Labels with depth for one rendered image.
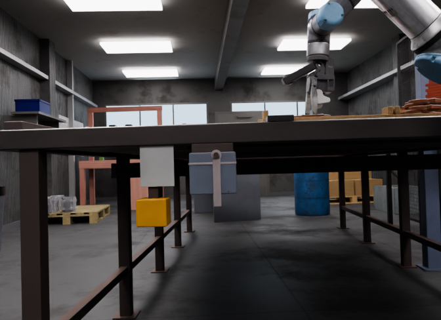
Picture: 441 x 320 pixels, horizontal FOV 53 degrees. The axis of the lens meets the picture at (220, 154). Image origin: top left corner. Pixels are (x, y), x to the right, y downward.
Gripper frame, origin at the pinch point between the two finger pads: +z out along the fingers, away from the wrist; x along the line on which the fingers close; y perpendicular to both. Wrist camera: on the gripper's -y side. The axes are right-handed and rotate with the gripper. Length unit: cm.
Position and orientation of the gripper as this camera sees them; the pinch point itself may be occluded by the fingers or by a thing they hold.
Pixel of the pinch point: (309, 117)
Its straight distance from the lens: 150.2
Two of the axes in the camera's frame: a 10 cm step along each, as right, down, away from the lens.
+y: 10.0, 0.4, -0.3
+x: 0.3, 0.2, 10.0
